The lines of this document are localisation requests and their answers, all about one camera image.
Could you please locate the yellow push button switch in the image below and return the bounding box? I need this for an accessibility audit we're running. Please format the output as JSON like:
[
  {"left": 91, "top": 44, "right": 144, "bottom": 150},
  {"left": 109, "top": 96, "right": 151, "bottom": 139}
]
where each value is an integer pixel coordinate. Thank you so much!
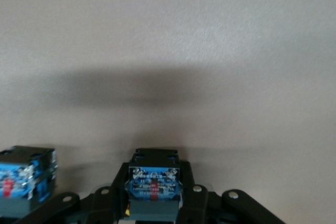
[{"left": 123, "top": 147, "right": 184, "bottom": 221}]

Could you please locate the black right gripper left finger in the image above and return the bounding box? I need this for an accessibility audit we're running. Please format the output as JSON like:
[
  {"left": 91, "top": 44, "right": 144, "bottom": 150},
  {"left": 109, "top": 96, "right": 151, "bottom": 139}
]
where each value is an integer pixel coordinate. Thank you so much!
[{"left": 15, "top": 162, "right": 131, "bottom": 224}]

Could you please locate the brown paper table cover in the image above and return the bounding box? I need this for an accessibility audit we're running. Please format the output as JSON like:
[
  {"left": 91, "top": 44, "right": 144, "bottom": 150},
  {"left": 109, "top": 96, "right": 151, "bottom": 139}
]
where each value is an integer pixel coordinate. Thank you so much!
[{"left": 0, "top": 0, "right": 336, "bottom": 224}]

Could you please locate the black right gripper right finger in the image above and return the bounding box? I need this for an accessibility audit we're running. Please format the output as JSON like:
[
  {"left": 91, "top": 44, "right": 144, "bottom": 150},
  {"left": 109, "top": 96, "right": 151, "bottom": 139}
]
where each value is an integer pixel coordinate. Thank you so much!
[{"left": 178, "top": 160, "right": 287, "bottom": 224}]

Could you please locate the red push button switch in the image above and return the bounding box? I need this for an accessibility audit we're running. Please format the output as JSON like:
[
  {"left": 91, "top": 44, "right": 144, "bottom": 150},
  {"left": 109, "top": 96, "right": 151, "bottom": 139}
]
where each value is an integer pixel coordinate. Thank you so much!
[{"left": 0, "top": 145, "right": 58, "bottom": 213}]

